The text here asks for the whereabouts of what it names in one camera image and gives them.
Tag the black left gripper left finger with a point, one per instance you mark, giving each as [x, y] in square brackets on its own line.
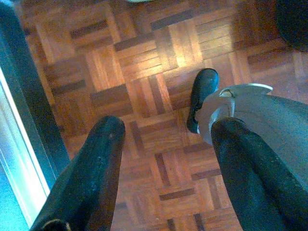
[93, 168]

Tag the white door frame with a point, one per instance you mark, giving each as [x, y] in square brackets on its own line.
[21, 156]

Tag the dark round object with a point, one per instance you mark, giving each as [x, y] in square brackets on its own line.
[293, 21]

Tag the black frame strip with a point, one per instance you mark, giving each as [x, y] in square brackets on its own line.
[24, 72]

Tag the black robot left foot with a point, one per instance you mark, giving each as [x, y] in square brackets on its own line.
[204, 84]

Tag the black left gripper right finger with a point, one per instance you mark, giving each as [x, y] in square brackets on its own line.
[252, 180]

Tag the silver robot left leg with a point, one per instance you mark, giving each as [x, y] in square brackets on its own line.
[264, 113]

